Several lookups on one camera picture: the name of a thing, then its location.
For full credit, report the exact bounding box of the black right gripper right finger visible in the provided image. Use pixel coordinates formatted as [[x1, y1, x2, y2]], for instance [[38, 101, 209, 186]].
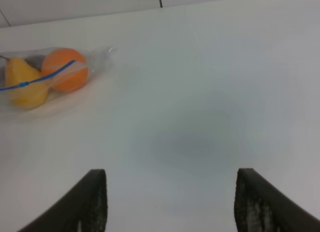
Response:
[[233, 168, 320, 232]]

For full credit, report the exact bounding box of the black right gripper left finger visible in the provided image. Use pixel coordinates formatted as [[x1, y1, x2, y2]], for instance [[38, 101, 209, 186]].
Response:
[[20, 169, 108, 232]]

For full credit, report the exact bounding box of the clear zip bag blue zipper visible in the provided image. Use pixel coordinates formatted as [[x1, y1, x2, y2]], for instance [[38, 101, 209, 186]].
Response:
[[0, 46, 115, 117]]

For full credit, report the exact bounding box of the yellow pear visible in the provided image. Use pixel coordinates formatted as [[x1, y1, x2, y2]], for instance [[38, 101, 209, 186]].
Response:
[[4, 57, 49, 110]]

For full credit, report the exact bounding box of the orange fruit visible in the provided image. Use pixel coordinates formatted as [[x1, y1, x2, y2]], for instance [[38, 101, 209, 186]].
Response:
[[40, 48, 89, 93]]

